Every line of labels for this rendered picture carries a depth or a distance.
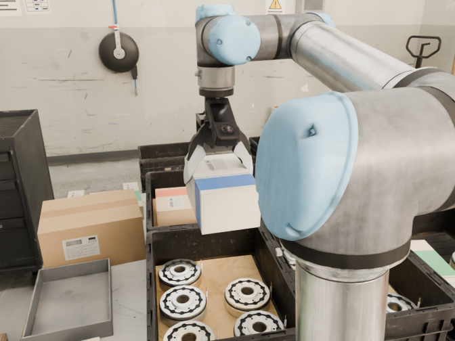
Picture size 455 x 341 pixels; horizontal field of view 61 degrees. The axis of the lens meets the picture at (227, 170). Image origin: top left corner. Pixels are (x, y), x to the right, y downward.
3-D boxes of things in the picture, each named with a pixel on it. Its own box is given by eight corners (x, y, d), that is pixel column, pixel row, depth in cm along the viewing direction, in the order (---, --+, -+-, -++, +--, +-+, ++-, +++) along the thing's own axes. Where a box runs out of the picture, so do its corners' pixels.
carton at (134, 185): (144, 219, 150) (143, 206, 147) (128, 222, 148) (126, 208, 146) (138, 193, 171) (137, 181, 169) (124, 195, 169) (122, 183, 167)
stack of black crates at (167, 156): (196, 197, 292) (194, 141, 275) (204, 216, 265) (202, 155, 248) (142, 203, 283) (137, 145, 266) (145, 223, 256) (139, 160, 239)
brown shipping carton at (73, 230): (47, 279, 116) (36, 233, 110) (51, 241, 135) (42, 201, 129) (146, 259, 126) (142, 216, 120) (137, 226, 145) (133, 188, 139)
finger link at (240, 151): (254, 161, 90) (232, 132, 86) (263, 170, 84) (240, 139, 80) (244, 170, 90) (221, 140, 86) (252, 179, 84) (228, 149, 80)
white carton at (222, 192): (260, 226, 78) (261, 186, 75) (202, 235, 75) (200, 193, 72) (233, 187, 96) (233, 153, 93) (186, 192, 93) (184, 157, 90)
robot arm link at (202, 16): (199, 4, 67) (190, 5, 74) (201, 68, 71) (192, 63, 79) (242, 4, 69) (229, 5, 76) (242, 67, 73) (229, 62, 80)
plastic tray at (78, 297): (113, 335, 96) (111, 320, 94) (26, 354, 91) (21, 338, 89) (111, 270, 120) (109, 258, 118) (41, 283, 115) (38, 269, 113)
